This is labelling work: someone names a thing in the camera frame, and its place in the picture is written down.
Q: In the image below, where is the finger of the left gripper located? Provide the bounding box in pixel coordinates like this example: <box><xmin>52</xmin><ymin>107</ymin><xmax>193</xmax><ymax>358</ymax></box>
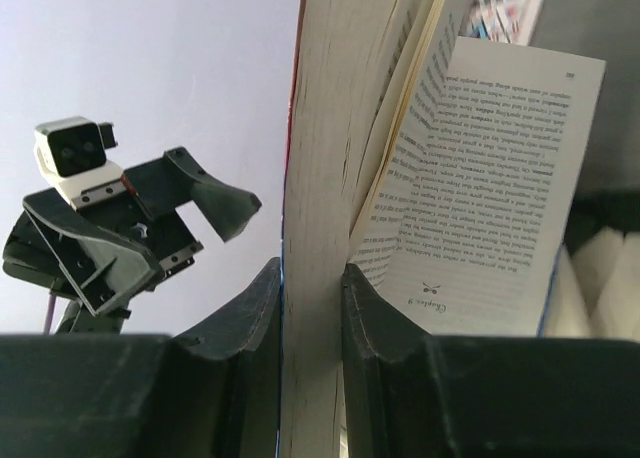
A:
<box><xmin>23</xmin><ymin>190</ymin><xmax>160</xmax><ymax>316</ymax></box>
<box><xmin>122</xmin><ymin>147</ymin><xmax>261</xmax><ymax>242</ymax></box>

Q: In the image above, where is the blue sunset paperback book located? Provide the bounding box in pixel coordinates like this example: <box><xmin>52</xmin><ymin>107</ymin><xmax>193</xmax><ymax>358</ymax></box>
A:
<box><xmin>280</xmin><ymin>0</ymin><xmax>607</xmax><ymax>457</ymax></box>

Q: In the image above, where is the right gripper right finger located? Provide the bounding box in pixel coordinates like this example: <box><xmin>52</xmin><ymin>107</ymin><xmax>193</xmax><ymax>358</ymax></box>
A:
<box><xmin>341</xmin><ymin>264</ymin><xmax>639</xmax><ymax>457</ymax></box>

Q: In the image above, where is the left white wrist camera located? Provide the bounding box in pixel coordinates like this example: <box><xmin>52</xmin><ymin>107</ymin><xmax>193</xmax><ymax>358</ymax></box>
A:
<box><xmin>34</xmin><ymin>116</ymin><xmax>125</xmax><ymax>210</ymax></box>

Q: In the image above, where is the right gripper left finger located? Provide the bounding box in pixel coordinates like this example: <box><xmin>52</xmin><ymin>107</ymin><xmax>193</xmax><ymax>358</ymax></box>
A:
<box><xmin>1</xmin><ymin>258</ymin><xmax>281</xmax><ymax>457</ymax></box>

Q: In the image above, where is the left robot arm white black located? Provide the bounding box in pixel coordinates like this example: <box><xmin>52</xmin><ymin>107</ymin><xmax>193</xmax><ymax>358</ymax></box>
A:
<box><xmin>3</xmin><ymin>147</ymin><xmax>262</xmax><ymax>333</ymax></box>

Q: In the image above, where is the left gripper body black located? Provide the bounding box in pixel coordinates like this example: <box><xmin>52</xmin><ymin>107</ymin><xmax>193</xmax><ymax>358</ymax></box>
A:
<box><xmin>2</xmin><ymin>172</ymin><xmax>203</xmax><ymax>288</ymax></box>

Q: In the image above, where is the white patterned placemat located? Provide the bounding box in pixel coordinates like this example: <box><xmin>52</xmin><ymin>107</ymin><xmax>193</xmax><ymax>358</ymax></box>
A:
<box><xmin>461</xmin><ymin>0</ymin><xmax>543</xmax><ymax>46</ymax></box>

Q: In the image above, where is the cream canvas backpack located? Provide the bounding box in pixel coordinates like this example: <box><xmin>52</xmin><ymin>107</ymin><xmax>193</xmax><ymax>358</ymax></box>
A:
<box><xmin>541</xmin><ymin>228</ymin><xmax>639</xmax><ymax>342</ymax></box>

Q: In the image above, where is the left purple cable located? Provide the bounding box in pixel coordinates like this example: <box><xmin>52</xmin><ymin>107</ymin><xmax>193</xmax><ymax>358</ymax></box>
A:
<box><xmin>43</xmin><ymin>292</ymin><xmax>59</xmax><ymax>335</ymax></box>

